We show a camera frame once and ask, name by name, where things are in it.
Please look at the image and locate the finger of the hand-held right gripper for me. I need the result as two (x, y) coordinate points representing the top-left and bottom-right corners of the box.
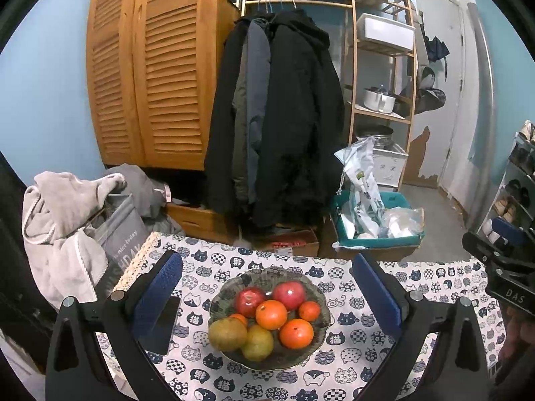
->
(461, 232), (535, 278)
(490, 217), (529, 248)

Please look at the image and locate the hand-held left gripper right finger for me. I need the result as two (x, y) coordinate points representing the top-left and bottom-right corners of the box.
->
(352, 251), (491, 401)

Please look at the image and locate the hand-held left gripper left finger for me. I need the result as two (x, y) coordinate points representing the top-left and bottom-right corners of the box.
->
(44, 251), (185, 401)

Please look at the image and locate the large yellow-green pear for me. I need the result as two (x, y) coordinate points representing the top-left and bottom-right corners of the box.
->
(208, 317), (248, 352)

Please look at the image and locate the red apple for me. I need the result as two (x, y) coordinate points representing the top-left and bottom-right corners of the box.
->
(235, 287), (267, 318)
(273, 282), (307, 310)

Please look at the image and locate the small yellow pear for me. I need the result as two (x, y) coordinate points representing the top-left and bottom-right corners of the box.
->
(241, 325), (274, 362)

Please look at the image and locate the green glass bowl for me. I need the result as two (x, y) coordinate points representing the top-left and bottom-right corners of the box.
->
(208, 268), (331, 372)

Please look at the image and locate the person's right hand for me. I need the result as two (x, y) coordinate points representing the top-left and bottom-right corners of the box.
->
(498, 314), (535, 364)

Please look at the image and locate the shoe rack with shoes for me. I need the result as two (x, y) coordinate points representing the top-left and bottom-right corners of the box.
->
(480, 121), (535, 243)

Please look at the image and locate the black phone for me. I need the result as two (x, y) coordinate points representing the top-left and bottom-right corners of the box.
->
(144, 296), (181, 355)

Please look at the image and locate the large cardboard box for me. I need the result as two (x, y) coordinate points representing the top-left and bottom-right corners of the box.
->
(320, 213), (423, 262)

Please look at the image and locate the teal plastic bin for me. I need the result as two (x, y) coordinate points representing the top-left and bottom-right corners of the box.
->
(332, 190), (425, 248)

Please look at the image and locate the cat print tablecloth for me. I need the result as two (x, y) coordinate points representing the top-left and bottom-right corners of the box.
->
(96, 232), (502, 401)

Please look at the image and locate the clear plastic bag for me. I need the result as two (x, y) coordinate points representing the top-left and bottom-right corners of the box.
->
(380, 207), (425, 239)

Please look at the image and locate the wooden drawer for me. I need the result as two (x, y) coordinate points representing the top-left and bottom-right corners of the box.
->
(165, 203), (235, 243)

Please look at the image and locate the cardboard box with red print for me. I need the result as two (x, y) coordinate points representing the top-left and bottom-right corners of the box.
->
(251, 226), (320, 255)

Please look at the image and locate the dark grey hoodie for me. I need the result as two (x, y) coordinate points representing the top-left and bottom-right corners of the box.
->
(98, 164), (187, 237)

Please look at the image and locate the metal pipe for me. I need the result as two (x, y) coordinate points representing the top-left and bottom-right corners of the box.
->
(466, 2), (496, 226)

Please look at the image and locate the white patterned bag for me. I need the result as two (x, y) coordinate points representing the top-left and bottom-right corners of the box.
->
(334, 136), (387, 239)

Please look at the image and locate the light grey robe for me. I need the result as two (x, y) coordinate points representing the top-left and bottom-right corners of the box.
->
(22, 170), (128, 310)

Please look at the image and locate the thin black coat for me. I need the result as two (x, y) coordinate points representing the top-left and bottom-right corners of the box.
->
(204, 19), (247, 218)

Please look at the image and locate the grey door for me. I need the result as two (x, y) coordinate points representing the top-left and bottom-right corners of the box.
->
(401, 0), (466, 188)

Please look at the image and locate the dark hanging bag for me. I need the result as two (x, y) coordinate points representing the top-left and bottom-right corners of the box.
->
(412, 64), (447, 115)

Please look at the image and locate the steel basin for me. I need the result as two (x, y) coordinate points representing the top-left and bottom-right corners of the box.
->
(361, 125), (394, 145)

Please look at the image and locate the olive jacket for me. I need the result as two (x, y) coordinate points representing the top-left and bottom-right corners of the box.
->
(232, 71), (251, 205)

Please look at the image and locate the wooden shelf rack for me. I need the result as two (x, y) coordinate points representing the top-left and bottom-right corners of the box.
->
(345, 0), (419, 193)

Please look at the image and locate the large black hooded jacket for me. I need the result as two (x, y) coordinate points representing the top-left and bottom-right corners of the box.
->
(251, 8), (345, 228)

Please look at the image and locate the white cooking pot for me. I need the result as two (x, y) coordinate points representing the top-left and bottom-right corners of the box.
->
(363, 86), (398, 114)

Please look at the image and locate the dark folded umbrella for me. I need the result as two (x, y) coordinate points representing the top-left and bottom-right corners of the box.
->
(422, 35), (450, 82)

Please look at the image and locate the wooden louvered wardrobe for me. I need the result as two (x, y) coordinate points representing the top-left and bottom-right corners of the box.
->
(86, 0), (243, 172)

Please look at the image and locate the wide white storage box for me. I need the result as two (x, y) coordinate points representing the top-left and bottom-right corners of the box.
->
(357, 12), (416, 51)

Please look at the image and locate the grey jacket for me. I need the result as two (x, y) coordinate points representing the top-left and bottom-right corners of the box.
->
(242, 19), (272, 201)

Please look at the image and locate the wooden clothes rod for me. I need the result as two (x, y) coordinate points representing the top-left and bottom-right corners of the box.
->
(242, 0), (356, 9)

